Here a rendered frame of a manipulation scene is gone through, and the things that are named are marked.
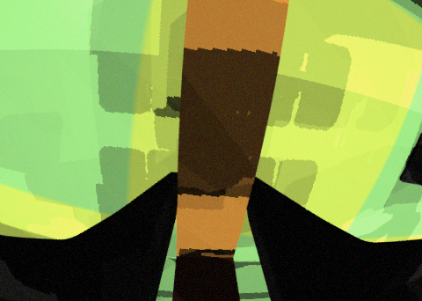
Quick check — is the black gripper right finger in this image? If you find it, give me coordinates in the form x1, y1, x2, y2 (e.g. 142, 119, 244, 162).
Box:
247, 178, 422, 301

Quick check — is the orange bar with red block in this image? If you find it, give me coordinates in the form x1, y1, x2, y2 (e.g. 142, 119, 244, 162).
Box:
172, 0, 289, 301

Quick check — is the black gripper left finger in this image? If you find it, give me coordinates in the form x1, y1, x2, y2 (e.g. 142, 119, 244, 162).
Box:
0, 172, 178, 301

